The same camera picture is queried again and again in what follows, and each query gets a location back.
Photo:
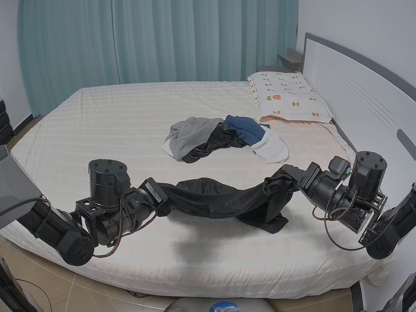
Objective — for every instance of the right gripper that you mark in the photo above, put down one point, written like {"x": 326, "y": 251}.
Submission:
{"x": 325, "y": 193}

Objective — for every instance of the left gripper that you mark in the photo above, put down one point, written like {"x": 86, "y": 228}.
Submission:
{"x": 139, "y": 210}

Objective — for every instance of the black T-shirt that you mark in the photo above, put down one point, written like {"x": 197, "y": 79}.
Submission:
{"x": 211, "y": 200}

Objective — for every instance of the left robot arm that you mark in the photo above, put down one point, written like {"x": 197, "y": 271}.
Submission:
{"x": 48, "y": 223}

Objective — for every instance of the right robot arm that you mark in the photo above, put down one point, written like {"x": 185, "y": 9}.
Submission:
{"x": 369, "y": 174}

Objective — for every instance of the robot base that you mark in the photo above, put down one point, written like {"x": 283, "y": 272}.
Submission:
{"x": 195, "y": 305}

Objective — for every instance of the bed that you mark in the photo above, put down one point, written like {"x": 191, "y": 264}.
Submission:
{"x": 130, "y": 125}

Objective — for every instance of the pile of clothes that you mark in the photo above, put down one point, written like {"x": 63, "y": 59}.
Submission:
{"x": 195, "y": 135}

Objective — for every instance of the white printed pillow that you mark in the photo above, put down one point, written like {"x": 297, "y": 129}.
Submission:
{"x": 289, "y": 96}

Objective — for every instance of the grey bedside table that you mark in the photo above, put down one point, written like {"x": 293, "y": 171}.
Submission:
{"x": 289, "y": 60}

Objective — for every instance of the black chest of drawers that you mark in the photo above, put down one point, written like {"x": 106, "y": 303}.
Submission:
{"x": 5, "y": 122}

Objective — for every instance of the blue-green curtain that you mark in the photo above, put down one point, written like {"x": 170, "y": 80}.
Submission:
{"x": 65, "y": 44}
{"x": 201, "y": 28}

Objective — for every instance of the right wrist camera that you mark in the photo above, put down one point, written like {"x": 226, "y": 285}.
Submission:
{"x": 338, "y": 167}

